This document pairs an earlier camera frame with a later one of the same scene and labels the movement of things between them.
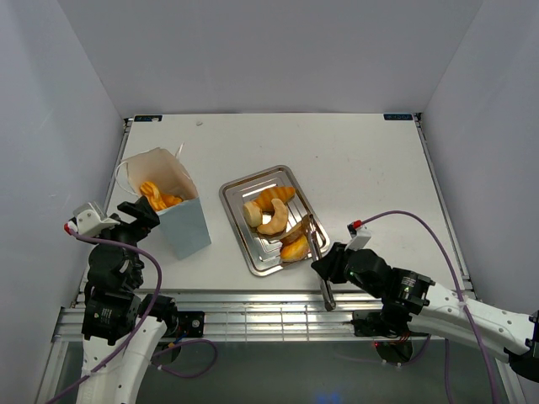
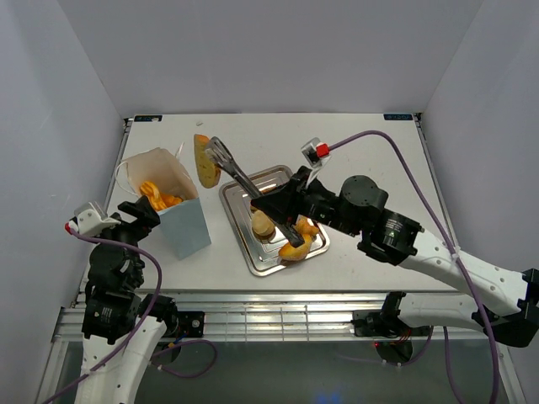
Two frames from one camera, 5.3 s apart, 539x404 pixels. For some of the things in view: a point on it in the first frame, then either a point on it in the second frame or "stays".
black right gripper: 328,265 → 287,202
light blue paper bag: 184,223 stays
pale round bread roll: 253,214 → 262,225
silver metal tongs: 316,252 → 210,156
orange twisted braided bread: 158,200 stays
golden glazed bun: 296,251 stays
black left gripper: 146,217 stays
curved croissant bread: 278,221 → 306,230
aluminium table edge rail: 127,123 stays
